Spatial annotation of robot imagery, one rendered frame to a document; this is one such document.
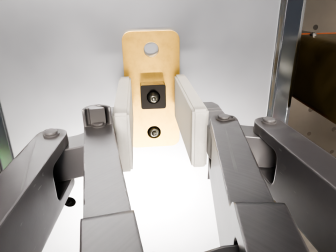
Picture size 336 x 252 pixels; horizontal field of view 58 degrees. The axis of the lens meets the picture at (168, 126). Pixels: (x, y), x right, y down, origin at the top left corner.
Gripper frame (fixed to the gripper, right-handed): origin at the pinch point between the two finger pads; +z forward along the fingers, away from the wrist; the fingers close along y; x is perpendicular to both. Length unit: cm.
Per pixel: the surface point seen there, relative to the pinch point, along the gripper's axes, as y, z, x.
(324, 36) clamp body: 14.9, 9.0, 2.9
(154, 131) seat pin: 0.0, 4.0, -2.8
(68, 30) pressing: -5.2, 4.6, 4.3
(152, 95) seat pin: -0.1, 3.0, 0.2
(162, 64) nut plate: 0.7, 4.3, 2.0
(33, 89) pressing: -8.1, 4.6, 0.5
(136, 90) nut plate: -1.1, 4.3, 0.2
